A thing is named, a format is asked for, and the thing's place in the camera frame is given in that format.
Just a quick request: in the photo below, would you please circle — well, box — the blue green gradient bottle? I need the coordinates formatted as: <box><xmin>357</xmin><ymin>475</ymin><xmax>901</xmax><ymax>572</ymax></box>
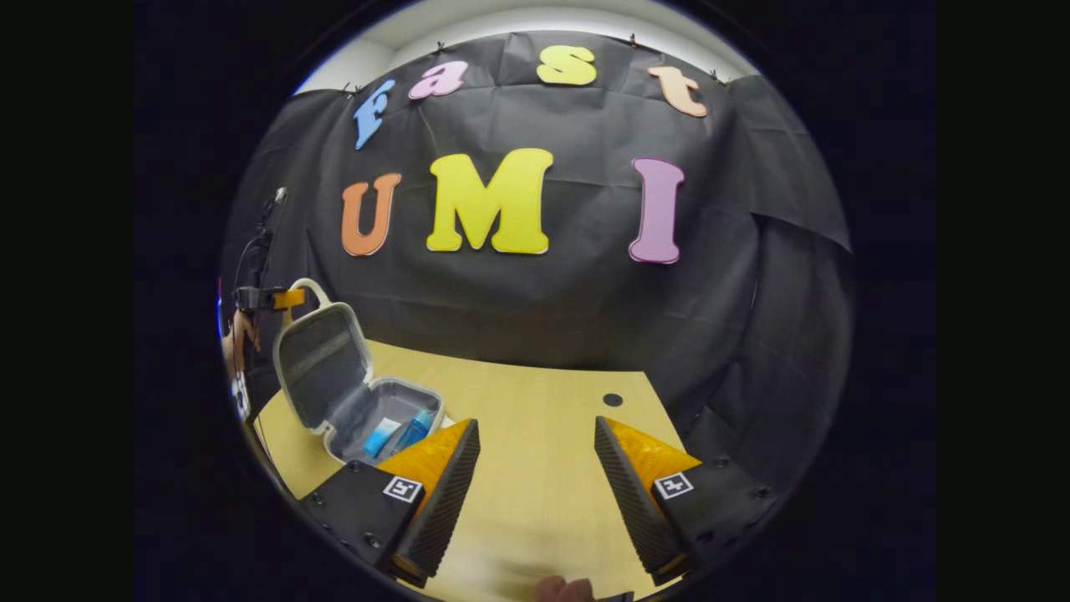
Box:
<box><xmin>392</xmin><ymin>409</ymin><xmax>436</xmax><ymax>457</ymax></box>

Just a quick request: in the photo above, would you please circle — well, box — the clear tube with blue cap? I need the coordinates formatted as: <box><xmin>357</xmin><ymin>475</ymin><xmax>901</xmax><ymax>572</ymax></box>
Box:
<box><xmin>361</xmin><ymin>416</ymin><xmax>403</xmax><ymax>459</ymax></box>

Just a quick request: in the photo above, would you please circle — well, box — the black backdrop cloth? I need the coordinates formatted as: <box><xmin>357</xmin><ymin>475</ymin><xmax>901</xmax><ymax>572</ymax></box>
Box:
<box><xmin>222</xmin><ymin>32</ymin><xmax>855</xmax><ymax>494</ymax></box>

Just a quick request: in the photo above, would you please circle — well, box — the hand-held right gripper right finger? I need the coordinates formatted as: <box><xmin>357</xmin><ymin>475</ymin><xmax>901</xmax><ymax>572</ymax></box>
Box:
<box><xmin>593</xmin><ymin>416</ymin><xmax>783</xmax><ymax>588</ymax></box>

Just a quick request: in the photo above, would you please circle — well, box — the white suitcase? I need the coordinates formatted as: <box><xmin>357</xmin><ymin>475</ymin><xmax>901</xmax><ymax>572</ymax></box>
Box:
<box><xmin>271</xmin><ymin>278</ymin><xmax>446</xmax><ymax>467</ymax></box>

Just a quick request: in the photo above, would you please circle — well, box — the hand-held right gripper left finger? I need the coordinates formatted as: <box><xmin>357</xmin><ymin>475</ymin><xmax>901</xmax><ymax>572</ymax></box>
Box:
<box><xmin>299</xmin><ymin>418</ymin><xmax>482</xmax><ymax>589</ymax></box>

